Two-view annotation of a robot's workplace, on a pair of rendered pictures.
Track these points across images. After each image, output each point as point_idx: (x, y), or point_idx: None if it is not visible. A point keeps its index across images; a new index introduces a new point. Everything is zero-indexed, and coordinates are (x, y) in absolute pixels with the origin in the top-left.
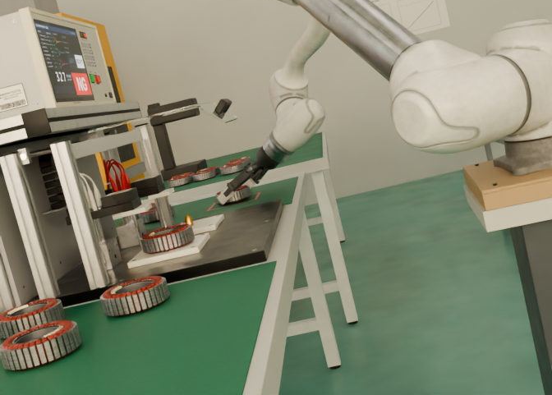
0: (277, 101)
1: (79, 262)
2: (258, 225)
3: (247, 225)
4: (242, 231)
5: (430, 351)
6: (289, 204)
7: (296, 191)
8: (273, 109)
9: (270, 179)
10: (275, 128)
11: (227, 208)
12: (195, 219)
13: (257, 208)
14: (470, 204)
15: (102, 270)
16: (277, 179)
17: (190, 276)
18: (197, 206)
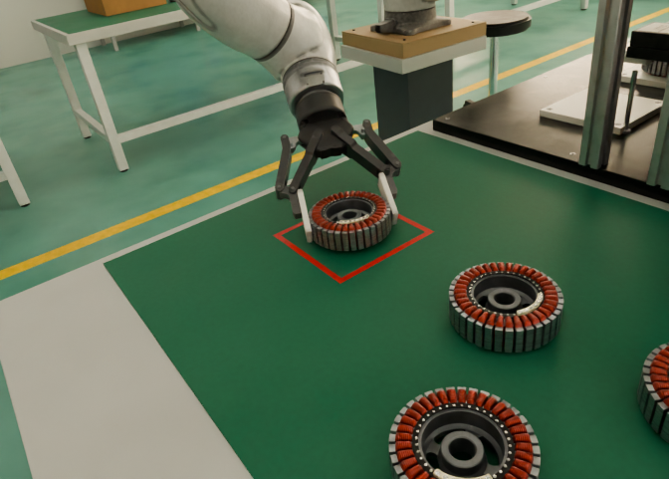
0: (284, 3)
1: None
2: (561, 74)
3: (563, 80)
4: (585, 72)
5: None
6: (421, 130)
7: (324, 169)
8: (275, 24)
9: (16, 352)
10: (324, 50)
11: (419, 201)
12: (550, 147)
13: (490, 112)
14: (423, 64)
15: None
16: (59, 318)
17: None
18: (360, 312)
